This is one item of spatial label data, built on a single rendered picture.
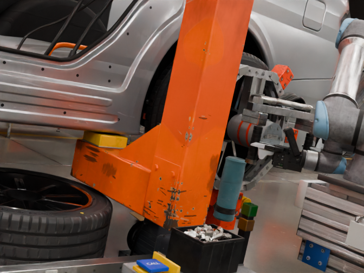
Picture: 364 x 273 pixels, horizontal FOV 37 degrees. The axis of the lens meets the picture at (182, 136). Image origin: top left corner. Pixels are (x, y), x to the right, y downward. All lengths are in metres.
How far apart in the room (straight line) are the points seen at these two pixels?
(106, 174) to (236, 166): 0.52
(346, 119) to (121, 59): 0.93
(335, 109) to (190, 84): 0.46
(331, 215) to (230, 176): 0.58
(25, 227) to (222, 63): 0.81
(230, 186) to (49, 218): 0.79
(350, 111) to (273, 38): 1.08
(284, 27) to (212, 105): 1.10
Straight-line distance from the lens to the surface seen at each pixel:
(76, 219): 1.84
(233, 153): 2.52
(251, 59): 2.46
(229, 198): 2.25
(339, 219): 1.78
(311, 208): 1.83
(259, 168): 2.54
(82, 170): 2.27
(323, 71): 3.11
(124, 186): 2.02
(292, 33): 2.86
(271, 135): 2.29
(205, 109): 1.78
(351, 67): 1.91
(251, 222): 1.84
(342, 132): 1.74
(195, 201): 1.85
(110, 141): 2.22
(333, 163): 2.14
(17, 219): 1.78
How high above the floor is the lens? 1.04
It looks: 7 degrees down
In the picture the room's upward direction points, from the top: 12 degrees clockwise
